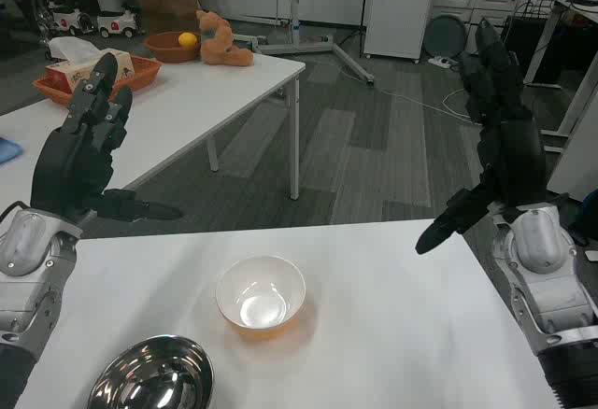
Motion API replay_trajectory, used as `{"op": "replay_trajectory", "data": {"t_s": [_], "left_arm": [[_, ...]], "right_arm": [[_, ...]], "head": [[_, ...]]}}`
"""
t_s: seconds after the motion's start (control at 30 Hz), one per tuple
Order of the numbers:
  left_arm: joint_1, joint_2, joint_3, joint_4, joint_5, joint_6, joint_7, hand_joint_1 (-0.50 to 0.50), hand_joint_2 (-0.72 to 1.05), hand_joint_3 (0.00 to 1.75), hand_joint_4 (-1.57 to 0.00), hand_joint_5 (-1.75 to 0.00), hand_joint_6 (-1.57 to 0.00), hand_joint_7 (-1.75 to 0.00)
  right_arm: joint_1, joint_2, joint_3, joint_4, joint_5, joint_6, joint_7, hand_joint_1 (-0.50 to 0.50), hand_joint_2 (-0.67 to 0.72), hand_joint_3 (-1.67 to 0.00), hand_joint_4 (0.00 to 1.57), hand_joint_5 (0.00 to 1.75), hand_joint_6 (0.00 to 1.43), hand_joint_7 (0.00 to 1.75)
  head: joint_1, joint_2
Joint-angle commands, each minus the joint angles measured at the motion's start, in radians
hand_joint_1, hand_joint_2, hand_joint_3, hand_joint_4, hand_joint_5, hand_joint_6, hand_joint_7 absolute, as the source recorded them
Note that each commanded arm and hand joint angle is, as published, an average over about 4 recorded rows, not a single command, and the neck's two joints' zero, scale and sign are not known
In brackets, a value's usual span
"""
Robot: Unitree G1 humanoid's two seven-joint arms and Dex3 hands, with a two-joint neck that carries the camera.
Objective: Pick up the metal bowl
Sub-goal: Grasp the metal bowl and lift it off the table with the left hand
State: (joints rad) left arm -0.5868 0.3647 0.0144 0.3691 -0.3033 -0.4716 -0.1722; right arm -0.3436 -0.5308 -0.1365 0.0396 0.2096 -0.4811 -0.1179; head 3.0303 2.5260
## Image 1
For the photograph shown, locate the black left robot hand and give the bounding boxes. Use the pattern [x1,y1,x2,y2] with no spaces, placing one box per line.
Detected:
[30,51,183,226]

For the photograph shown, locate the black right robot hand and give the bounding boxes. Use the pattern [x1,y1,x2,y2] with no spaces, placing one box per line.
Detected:
[414,17,548,256]

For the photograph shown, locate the shiny metal bowl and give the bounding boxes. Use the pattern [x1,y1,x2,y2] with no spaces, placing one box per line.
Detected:
[87,333,216,409]

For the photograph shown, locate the brown orange plastic bowl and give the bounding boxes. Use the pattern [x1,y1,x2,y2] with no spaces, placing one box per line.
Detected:
[143,30,203,63]

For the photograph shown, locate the white bowl orange outside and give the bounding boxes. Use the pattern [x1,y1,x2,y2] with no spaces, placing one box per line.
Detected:
[215,254,307,341]

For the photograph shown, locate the orange white tissue box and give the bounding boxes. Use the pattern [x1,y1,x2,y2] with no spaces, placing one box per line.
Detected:
[45,36,135,92]

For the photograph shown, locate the white office desk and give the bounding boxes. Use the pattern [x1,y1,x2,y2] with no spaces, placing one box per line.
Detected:
[522,0,598,91]

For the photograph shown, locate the black computer tower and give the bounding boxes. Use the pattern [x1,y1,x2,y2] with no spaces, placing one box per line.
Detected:
[504,14,569,86]

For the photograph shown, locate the orange plastic basket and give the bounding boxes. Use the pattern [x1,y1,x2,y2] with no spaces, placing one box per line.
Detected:
[32,53,164,107]

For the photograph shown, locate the round grey tray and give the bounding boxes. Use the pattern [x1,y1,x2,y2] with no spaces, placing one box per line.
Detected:
[425,14,468,60]

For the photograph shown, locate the white toy car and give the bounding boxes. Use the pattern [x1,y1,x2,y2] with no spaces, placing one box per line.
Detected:
[49,6,94,36]
[96,6,141,39]

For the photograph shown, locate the white drawer unit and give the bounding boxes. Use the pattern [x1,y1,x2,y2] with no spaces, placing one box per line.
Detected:
[432,0,529,55]

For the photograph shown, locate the white cabinet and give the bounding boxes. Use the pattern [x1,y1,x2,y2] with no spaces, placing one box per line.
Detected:
[362,0,440,60]

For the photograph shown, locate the orange plush toy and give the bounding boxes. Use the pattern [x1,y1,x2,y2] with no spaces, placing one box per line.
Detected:
[194,9,255,68]

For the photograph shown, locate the white side table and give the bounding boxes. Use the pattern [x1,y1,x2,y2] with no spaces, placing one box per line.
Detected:
[0,51,306,217]

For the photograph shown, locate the white mobile lift stand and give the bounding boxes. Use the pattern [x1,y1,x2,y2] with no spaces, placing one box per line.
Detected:
[233,0,375,84]

